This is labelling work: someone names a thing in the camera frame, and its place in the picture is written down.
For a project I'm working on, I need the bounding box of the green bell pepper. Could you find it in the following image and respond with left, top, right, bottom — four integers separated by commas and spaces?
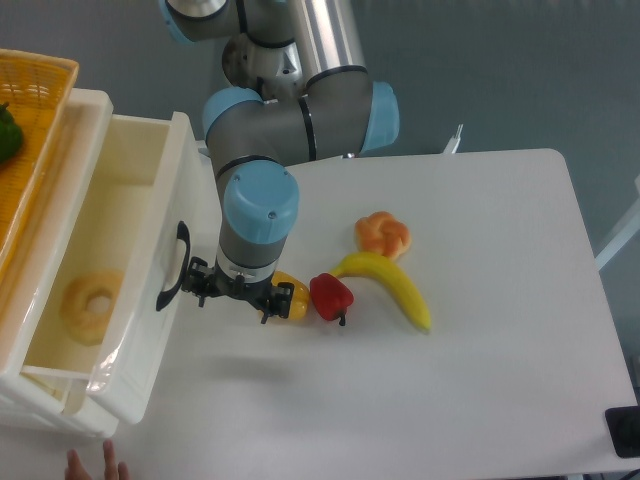
0, 102, 23, 163

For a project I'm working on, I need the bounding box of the yellow banana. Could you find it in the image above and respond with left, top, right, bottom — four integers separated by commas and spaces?
329, 252, 432, 332

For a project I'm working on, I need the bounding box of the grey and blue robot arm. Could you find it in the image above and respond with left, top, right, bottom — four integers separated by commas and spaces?
159, 1, 400, 318

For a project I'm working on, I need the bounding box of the orange knotted bread roll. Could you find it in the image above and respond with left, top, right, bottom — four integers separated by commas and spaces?
354, 211, 412, 261

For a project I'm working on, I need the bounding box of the red bell pepper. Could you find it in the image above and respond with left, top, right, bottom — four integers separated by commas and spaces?
310, 273, 354, 326

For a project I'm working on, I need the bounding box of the black top drawer handle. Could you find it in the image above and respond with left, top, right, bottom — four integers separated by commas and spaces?
155, 220, 191, 312

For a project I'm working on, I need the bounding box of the white frame at right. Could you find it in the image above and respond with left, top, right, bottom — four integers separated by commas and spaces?
595, 177, 639, 271

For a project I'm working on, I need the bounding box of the black device at table edge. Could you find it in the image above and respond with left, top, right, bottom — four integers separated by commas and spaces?
605, 406, 640, 458

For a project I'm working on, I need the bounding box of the orange woven basket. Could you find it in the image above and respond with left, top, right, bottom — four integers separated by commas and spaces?
1, 49, 79, 273

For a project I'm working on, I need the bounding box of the white bracket behind table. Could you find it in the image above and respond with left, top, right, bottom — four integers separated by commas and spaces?
442, 123, 464, 155

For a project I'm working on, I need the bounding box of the white drawer cabinet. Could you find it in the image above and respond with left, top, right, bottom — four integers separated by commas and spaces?
1, 88, 113, 436

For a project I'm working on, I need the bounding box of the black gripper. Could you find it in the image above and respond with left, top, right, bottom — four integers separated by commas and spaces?
182, 257, 275, 325

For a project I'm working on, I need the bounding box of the person's hand at bottom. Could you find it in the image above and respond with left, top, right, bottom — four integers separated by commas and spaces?
63, 439, 132, 480

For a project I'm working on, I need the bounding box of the yellow bell pepper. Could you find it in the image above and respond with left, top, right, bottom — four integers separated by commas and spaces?
260, 271, 310, 320

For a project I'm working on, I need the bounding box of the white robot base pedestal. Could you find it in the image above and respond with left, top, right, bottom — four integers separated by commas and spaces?
221, 33, 305, 101

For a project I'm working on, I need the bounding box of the beige donut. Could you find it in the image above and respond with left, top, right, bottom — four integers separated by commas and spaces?
59, 269, 124, 346

